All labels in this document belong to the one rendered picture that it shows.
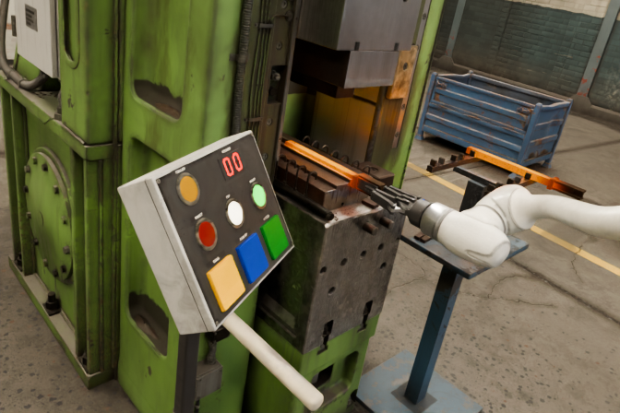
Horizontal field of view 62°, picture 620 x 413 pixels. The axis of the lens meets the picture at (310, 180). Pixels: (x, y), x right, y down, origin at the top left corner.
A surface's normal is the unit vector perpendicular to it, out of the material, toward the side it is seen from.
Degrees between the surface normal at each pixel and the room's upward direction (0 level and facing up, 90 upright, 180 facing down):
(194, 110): 89
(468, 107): 89
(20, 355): 0
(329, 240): 90
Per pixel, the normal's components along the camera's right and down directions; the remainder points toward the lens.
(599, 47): -0.79, 0.12
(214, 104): 0.68, 0.38
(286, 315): -0.37, -0.56
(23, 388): 0.15, -0.91
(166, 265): -0.37, 0.31
